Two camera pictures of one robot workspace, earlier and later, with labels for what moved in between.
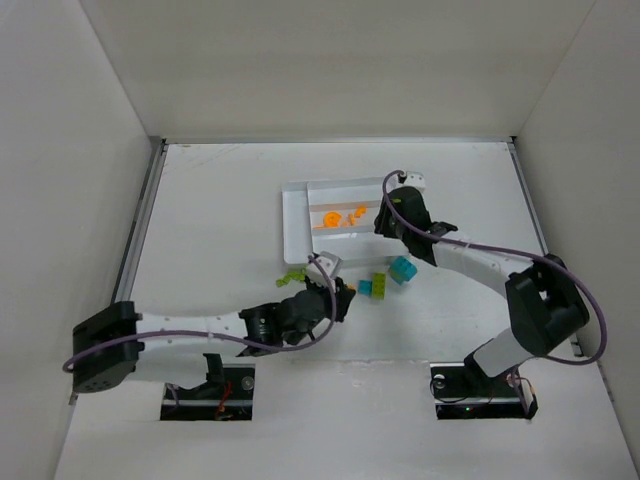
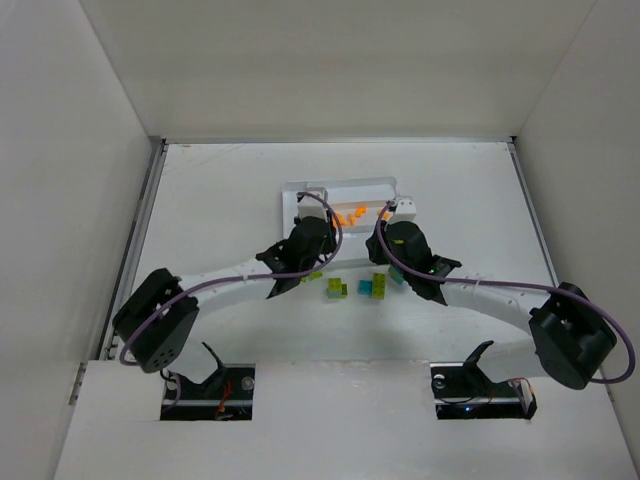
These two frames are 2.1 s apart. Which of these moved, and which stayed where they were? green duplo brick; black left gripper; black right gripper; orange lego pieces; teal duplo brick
Moved: black right gripper; black left gripper
Stayed: teal duplo brick; green duplo brick; orange lego pieces
